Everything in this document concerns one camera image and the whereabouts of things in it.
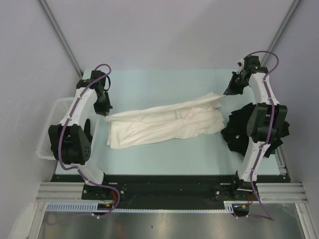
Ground white t shirt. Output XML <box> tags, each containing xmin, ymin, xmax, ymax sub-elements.
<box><xmin>105</xmin><ymin>92</ymin><xmax>224</xmax><ymax>149</ymax></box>

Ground black t shirt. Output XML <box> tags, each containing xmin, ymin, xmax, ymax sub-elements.
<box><xmin>83</xmin><ymin>119</ymin><xmax>93</xmax><ymax>142</ymax></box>

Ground white plastic laundry basket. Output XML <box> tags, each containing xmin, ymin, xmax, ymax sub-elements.
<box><xmin>36</xmin><ymin>97</ymin><xmax>100</xmax><ymax>160</ymax></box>

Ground right aluminium corner post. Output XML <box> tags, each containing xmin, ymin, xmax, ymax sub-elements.
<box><xmin>266</xmin><ymin>0</ymin><xmax>303</xmax><ymax>53</ymax></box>

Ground left aluminium corner post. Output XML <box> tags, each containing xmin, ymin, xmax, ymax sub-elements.
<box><xmin>36</xmin><ymin>0</ymin><xmax>83</xmax><ymax>77</ymax></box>

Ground aluminium frame rail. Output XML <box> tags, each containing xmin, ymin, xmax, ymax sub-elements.
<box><xmin>36</xmin><ymin>182</ymin><xmax>308</xmax><ymax>203</ymax></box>

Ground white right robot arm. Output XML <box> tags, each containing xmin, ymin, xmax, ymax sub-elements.
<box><xmin>221</xmin><ymin>52</ymin><xmax>289</xmax><ymax>182</ymax></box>

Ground white slotted cable duct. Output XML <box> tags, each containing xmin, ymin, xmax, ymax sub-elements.
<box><xmin>45</xmin><ymin>201</ymin><xmax>248</xmax><ymax>214</ymax></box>

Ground aluminium corner post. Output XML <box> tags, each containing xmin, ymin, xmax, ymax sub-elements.
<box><xmin>266</xmin><ymin>0</ymin><xmax>303</xmax><ymax>53</ymax></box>
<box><xmin>36</xmin><ymin>0</ymin><xmax>83</xmax><ymax>77</ymax></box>

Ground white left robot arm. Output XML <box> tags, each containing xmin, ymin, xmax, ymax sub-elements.
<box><xmin>48</xmin><ymin>69</ymin><xmax>113</xmax><ymax>199</ymax></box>

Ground stack of black t shirts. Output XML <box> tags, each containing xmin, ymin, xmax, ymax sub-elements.
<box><xmin>221</xmin><ymin>103</ymin><xmax>290</xmax><ymax>158</ymax></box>

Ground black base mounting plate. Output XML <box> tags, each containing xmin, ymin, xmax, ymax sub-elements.
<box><xmin>82</xmin><ymin>174</ymin><xmax>260</xmax><ymax>217</ymax></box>

